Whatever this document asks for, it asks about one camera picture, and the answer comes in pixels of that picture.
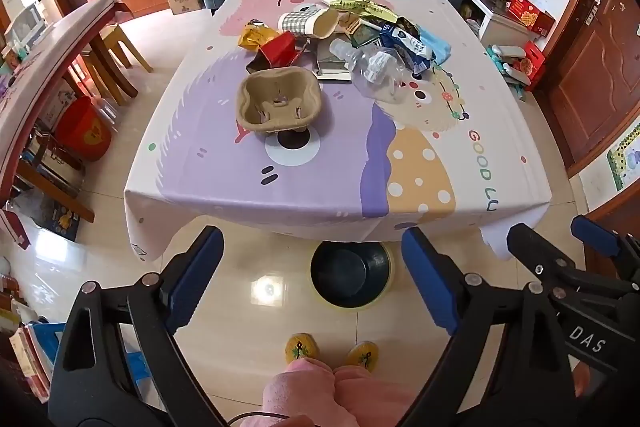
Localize green yellow tea packet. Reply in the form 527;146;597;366
330;0;398;24

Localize black trash bin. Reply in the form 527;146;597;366
309;242;395;310

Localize right yellow slipper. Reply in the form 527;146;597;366
345;340;380;373

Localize brown wooden door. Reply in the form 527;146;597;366
534;0;639;176

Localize pink trousered legs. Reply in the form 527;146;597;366
262;359;416;426

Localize red gift bag on floor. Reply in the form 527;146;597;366
518;41;546;91

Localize blue face mask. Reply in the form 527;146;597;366
418;26;451;66

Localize white tv stand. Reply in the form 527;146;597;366
465;0;535;48

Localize red bucket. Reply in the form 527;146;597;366
53;96;112;162

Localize clear crushed plastic bottle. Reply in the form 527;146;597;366
329;39;408;104

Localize red gift box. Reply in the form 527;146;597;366
508;0;555;37

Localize dark blue snack bag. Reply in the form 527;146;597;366
380;24;434;76

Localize cartoon printed tablecloth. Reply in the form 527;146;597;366
124;0;552;261

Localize grey metal tray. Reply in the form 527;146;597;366
314;36;352;82

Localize long wooden side table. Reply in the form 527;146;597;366
1;0;132;205

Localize brown pulp cup carrier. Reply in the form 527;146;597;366
235;66;322;134

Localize checkered paper cup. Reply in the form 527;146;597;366
278;4;340;40

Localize wooden stool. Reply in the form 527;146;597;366
81;25;153;106

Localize red paper box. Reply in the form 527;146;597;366
246;31;302;74

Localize white microwave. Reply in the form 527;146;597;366
4;3;46;48

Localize yellow snack wrapper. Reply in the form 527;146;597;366
238;22;280;52

